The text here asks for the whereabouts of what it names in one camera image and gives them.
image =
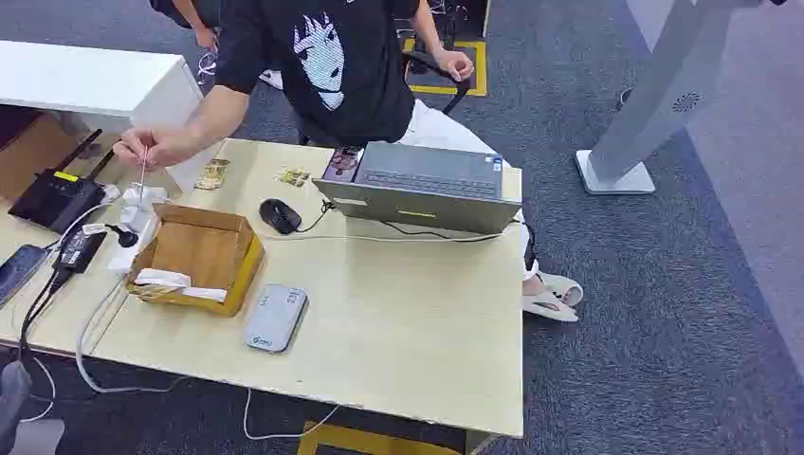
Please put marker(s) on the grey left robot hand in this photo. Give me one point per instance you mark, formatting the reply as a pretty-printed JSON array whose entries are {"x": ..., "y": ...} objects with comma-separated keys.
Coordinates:
[{"x": 16, "y": 402}]

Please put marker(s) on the black smartphone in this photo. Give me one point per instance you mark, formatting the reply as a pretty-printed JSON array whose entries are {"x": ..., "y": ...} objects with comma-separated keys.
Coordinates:
[{"x": 19, "y": 270}]

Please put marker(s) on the black power adapter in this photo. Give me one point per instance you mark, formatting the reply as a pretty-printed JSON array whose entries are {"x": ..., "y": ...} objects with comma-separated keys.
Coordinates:
[{"x": 80, "y": 251}]

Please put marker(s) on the black plug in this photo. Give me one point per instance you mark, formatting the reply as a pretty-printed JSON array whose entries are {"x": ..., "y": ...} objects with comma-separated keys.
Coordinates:
[{"x": 125, "y": 237}]

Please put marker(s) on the black router with antennas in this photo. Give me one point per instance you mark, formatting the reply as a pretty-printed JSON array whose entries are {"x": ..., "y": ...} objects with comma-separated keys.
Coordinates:
[{"x": 53, "y": 200}]

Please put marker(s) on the white power strip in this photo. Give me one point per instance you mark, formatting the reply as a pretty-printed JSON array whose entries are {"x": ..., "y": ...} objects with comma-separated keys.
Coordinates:
[{"x": 135, "y": 220}]

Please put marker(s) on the wooden card box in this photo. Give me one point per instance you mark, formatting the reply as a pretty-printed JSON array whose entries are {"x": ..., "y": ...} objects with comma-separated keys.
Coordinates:
[{"x": 201, "y": 251}]

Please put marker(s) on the grey portable drive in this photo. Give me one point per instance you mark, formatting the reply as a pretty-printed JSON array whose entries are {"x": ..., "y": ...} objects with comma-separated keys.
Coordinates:
[{"x": 275, "y": 318}]

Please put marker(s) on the person's right hand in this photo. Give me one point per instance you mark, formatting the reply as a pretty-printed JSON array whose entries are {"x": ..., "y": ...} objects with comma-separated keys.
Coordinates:
[{"x": 151, "y": 145}]

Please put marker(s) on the person's hand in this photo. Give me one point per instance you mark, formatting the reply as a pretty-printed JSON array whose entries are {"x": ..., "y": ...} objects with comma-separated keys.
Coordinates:
[
  {"x": 455, "y": 64},
  {"x": 151, "y": 145}
]

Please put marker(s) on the black computer mouse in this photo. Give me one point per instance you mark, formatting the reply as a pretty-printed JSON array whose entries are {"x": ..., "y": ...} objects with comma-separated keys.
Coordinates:
[{"x": 279, "y": 215}]

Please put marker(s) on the white cabinet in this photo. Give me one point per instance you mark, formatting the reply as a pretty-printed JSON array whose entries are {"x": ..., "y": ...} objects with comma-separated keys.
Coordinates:
[{"x": 94, "y": 81}]

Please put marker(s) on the small gold printed card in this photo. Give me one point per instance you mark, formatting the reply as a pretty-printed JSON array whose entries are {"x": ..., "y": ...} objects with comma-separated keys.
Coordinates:
[{"x": 293, "y": 176}]

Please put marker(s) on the dark printed card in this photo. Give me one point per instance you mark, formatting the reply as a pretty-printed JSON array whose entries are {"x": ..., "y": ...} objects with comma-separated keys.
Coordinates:
[{"x": 342, "y": 164}]

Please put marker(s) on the grey laptop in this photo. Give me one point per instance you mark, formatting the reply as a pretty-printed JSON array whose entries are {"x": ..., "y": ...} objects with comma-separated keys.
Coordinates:
[{"x": 427, "y": 188}]

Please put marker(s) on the person in black shirt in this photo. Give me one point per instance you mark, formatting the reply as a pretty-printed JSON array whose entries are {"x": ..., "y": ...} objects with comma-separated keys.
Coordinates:
[{"x": 352, "y": 75}]

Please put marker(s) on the black chair armrest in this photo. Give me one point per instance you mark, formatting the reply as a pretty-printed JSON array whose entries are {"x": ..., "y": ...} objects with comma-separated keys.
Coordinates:
[{"x": 440, "y": 69}]

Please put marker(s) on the white sandal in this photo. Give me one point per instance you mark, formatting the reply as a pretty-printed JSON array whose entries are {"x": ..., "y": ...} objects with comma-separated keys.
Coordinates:
[
  {"x": 562, "y": 287},
  {"x": 549, "y": 307}
]

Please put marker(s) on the person's left hand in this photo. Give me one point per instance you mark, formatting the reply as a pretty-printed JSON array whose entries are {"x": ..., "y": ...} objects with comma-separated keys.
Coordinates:
[{"x": 455, "y": 64}]

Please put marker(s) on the yellow bordered floor mat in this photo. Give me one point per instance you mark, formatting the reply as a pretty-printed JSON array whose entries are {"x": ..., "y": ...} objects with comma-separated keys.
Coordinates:
[{"x": 477, "y": 69}]

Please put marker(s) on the white floor stand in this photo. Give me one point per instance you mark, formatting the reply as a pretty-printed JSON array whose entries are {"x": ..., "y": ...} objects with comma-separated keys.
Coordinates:
[{"x": 659, "y": 94}]

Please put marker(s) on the yellow frame under desk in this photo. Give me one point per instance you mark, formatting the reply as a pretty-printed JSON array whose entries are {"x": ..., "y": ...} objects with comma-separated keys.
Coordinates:
[{"x": 370, "y": 441}]

